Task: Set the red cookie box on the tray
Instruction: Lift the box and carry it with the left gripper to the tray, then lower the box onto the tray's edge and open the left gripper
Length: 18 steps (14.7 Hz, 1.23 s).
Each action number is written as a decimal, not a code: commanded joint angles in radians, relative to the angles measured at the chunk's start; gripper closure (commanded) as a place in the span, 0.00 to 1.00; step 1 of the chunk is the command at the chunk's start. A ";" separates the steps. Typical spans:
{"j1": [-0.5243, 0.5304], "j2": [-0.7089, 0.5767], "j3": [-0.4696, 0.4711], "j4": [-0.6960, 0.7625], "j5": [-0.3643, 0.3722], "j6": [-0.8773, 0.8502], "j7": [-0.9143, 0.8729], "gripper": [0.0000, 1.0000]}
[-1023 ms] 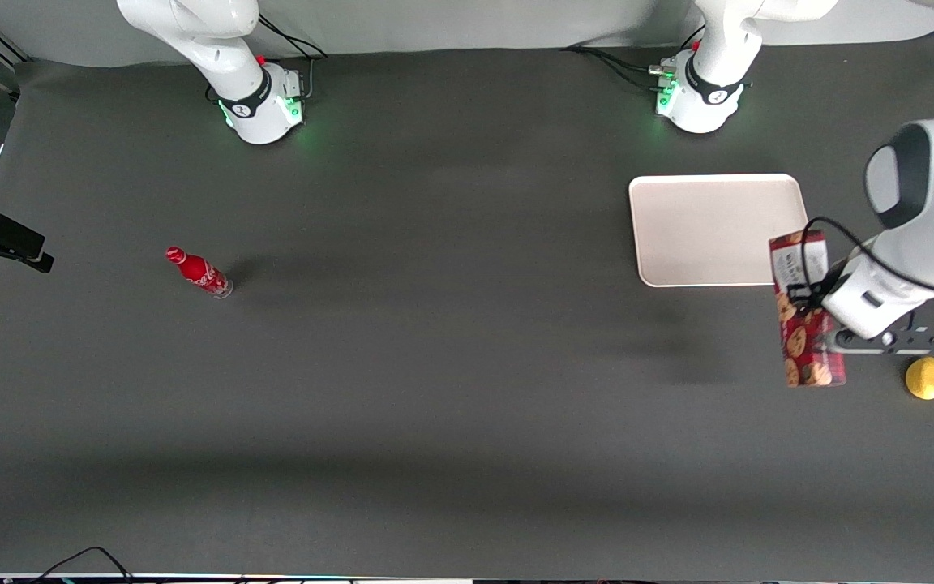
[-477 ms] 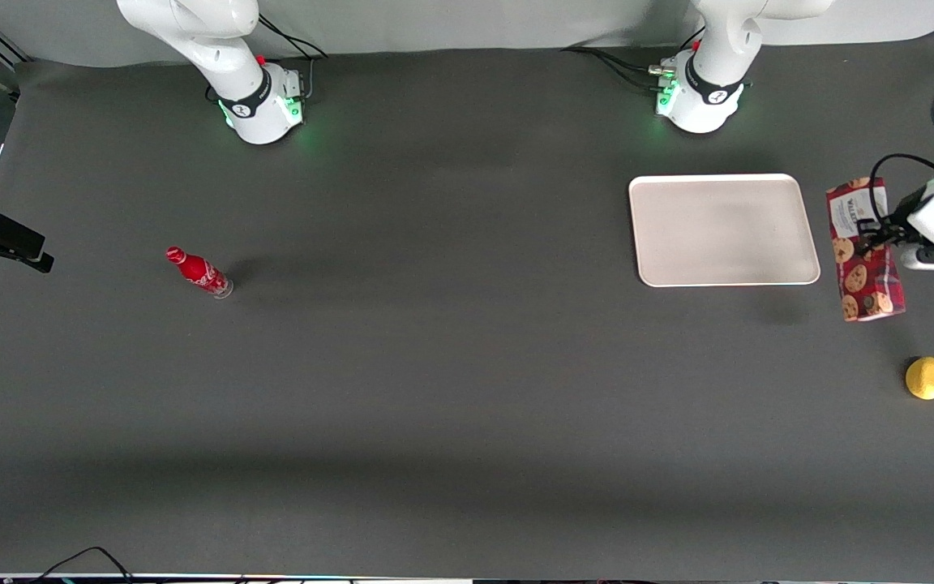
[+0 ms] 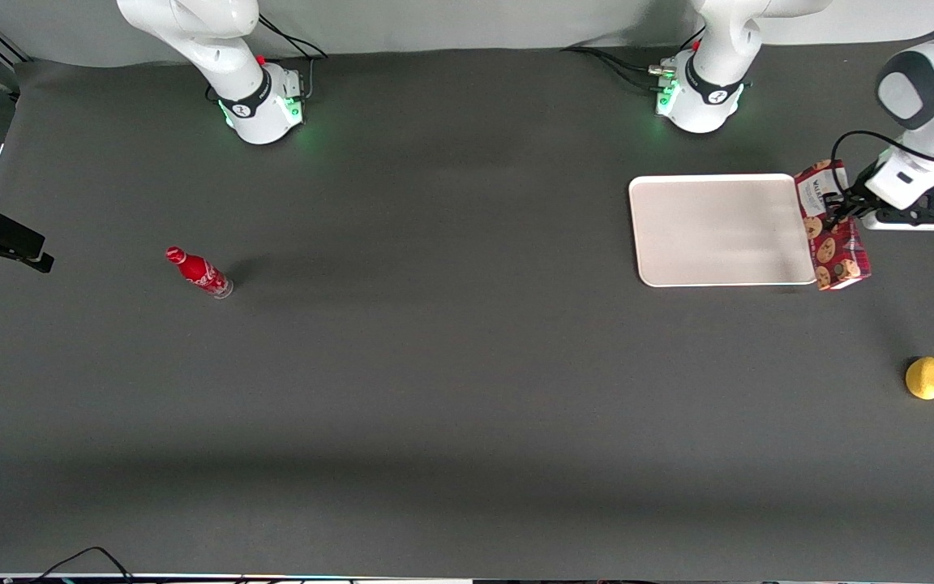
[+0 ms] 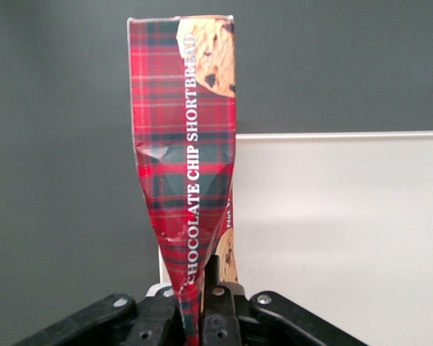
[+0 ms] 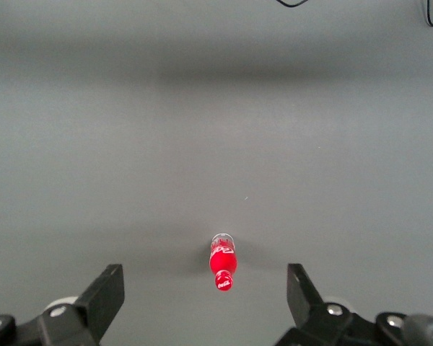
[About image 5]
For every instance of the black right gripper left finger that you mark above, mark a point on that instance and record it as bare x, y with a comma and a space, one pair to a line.
102, 299

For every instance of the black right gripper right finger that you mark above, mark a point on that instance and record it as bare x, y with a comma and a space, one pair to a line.
305, 306

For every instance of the dark grey table mat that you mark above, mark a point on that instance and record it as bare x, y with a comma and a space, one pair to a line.
166, 144

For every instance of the red cola bottle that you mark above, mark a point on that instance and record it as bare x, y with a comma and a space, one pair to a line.
222, 261

